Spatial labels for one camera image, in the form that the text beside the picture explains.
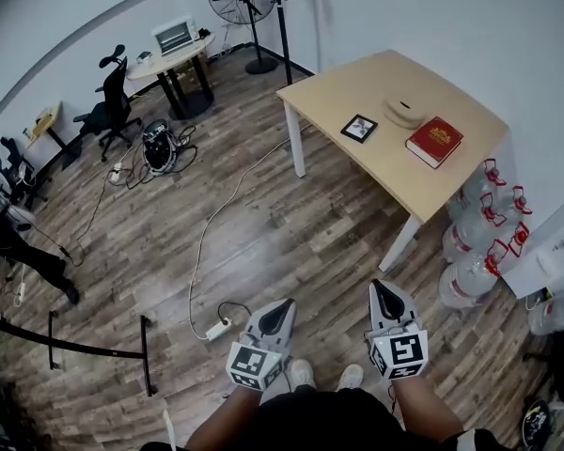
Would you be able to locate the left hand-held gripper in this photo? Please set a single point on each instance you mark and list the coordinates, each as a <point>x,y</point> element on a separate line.
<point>251,362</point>

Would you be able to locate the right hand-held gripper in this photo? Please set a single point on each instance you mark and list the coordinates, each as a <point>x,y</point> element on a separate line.
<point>402,353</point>

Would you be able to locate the black picture frame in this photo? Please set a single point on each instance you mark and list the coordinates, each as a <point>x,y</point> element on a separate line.
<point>359,129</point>

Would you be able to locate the black robot base unit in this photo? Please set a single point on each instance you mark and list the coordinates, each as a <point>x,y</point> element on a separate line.
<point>159,147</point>

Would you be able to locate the person's left forearm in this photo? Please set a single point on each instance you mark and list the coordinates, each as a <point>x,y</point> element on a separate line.
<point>230,416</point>

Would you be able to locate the person's right forearm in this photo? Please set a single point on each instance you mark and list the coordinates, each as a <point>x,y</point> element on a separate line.
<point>423,407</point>

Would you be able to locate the person's left white shoe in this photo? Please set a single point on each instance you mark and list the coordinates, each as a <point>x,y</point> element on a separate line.
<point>302,374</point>

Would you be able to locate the person's white shoe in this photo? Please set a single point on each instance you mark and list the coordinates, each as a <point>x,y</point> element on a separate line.
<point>351,376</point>
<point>302,374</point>

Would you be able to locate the white power strip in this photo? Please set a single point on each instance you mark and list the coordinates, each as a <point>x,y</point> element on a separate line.
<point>116,172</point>
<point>217,331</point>
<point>20,294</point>

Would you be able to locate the person's right white shoe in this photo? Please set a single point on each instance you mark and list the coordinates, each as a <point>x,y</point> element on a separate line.
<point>351,376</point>

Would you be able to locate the cluster of clear water jugs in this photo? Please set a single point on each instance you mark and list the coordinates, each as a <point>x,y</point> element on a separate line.
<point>470,247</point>

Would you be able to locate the person's black clothing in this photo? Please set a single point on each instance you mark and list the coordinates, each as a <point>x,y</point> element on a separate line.
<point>329,421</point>

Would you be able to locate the red hardcover book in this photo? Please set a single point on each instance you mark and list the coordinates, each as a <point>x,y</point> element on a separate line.
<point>434,141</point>

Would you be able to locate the white water dispenser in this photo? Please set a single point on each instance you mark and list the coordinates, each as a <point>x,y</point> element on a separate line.
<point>552,252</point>

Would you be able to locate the black swivel chair base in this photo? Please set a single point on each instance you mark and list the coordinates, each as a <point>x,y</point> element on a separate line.
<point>561,369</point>

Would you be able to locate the black round patterned disc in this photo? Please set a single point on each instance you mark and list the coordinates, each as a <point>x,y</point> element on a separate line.
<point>536,423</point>

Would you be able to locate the cardboard box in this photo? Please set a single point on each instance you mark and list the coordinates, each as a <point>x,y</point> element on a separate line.
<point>190,75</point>

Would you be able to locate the black office chair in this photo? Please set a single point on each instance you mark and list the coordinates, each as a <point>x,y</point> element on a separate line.
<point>113,106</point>

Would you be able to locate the round beige table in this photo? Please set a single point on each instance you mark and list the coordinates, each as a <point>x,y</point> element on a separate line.
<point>169,64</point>

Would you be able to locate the black coat rack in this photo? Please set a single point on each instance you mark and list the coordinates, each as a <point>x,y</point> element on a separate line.
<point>282,31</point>

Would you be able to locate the small green white device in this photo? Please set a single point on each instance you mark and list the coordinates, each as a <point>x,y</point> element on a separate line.
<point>144,57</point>

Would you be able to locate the black power adapter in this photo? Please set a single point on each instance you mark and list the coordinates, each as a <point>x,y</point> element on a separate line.
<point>203,33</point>

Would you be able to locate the white toaster oven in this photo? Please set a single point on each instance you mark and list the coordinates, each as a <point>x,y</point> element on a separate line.
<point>174,35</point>

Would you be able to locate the black armchair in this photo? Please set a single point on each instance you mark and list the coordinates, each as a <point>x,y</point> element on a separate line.
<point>14,167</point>

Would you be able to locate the small yellow side table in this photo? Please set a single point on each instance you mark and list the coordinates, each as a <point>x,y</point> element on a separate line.
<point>44,122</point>

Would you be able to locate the black metal wheeled stand base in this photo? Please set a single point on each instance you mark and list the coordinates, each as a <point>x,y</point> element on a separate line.
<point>94,349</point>

